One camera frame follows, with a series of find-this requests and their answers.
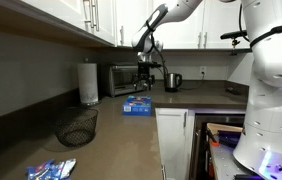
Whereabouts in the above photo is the white upper wall cabinet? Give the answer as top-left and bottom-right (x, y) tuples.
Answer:
(20, 0), (117, 48)
(115, 0), (252, 51)

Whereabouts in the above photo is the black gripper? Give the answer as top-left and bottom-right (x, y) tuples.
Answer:
(132, 67), (156, 92)

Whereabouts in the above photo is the white perforated robot table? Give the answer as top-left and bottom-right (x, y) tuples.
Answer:
(209, 141), (282, 180)

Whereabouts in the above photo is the white lower cabinet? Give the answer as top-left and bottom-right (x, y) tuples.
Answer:
(154, 107), (195, 180)

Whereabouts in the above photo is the orange black hand tool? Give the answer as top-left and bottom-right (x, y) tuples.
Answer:
(208, 128), (221, 148)

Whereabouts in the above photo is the white paper towel roll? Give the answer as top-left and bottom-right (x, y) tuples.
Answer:
(77, 62), (99, 104)

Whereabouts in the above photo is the blue white snack packet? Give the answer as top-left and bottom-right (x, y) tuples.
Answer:
(60, 158), (77, 180)
(45, 160), (65, 180)
(25, 159), (54, 180)

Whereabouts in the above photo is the metal cabinet handle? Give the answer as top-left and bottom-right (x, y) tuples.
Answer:
(93, 0), (101, 33)
(83, 0), (94, 30)
(197, 31), (203, 49)
(182, 111), (188, 129)
(202, 31), (209, 49)
(119, 25), (125, 47)

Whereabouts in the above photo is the blue snack cardboard box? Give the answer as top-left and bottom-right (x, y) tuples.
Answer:
(122, 95), (153, 117)

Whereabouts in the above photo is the small black countertop object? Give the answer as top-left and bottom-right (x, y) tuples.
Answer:
(225, 86), (243, 96)

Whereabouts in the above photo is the black wire mesh basket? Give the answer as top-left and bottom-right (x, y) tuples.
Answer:
(53, 107), (99, 148)

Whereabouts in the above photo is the black camera on mount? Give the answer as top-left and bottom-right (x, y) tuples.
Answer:
(219, 29), (249, 57)

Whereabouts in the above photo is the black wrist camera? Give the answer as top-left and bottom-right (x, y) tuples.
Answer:
(137, 60), (163, 69)

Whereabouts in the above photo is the black kettle power cable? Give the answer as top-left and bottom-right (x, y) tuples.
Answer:
(177, 74), (205, 91)

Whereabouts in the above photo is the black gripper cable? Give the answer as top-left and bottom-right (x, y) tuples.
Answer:
(146, 19), (169, 80)

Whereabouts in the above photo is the wooden board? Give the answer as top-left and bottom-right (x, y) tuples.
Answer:
(206, 122), (244, 134)

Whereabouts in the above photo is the stainless steel electric kettle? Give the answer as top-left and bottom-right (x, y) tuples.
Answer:
(164, 72), (183, 93)

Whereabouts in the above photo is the silver toaster oven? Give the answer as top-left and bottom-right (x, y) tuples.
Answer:
(100, 63), (145, 98)

